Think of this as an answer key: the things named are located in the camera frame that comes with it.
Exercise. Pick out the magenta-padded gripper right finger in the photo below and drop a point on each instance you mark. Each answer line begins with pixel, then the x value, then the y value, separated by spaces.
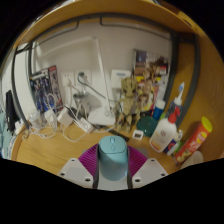
pixel 151 171

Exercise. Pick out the grey metal shelf frame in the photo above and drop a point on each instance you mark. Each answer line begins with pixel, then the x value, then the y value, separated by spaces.
pixel 173 66

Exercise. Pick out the clear dome-lidded plastic cup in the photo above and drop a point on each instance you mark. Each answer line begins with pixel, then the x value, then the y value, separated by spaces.
pixel 35 120

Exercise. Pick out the black ruler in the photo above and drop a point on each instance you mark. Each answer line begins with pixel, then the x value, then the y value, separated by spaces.
pixel 119 135

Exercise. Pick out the black bag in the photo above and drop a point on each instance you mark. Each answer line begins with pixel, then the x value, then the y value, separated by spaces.
pixel 10 111

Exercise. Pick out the small white square clock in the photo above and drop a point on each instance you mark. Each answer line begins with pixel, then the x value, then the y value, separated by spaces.
pixel 138 134

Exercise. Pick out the teal quilt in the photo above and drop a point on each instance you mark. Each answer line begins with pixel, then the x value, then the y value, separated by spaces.
pixel 3 136

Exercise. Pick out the small white blue tube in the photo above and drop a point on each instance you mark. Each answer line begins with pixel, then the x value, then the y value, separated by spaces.
pixel 172 145

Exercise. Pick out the brown tree figure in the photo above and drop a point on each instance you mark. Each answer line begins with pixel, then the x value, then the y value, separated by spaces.
pixel 128 103

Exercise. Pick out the white mug with face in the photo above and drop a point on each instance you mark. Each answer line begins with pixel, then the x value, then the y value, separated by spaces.
pixel 193 160

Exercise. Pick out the white charger block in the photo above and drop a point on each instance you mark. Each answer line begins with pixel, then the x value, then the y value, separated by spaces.
pixel 64 117

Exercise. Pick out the white blue-printed box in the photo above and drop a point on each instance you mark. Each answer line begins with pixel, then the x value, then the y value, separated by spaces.
pixel 120 78

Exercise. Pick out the white multiport charger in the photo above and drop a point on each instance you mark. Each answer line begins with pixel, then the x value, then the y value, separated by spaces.
pixel 50 117

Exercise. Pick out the white power strip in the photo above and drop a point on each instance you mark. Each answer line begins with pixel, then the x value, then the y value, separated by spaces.
pixel 83 125

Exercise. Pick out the grey metal cup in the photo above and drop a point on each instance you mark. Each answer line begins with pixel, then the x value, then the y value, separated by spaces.
pixel 81 105

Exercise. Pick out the red yellow-lidded snack canister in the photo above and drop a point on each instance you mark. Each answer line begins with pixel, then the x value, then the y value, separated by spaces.
pixel 193 141

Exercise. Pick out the white wall socket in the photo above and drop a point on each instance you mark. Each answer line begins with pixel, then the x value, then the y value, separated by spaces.
pixel 67 79
pixel 86 78

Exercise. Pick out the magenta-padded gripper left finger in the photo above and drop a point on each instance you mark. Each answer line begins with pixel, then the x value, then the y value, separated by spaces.
pixel 71 171

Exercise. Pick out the light blue computer mouse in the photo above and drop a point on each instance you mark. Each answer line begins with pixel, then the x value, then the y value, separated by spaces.
pixel 113 160

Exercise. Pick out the blue robot model kit box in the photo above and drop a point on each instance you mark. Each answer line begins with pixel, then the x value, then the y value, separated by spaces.
pixel 45 88

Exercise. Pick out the colourful printed box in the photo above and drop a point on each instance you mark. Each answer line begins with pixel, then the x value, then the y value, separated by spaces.
pixel 156 63

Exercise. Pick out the small brown figure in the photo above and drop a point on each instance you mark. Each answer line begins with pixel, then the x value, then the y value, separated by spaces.
pixel 147 91

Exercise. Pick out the black power adapter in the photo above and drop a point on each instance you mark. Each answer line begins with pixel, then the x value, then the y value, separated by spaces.
pixel 73 112

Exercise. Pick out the white desk lamp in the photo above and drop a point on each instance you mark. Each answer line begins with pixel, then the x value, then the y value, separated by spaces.
pixel 101 117

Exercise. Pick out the green round container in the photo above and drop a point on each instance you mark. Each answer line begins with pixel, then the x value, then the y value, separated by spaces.
pixel 146 126

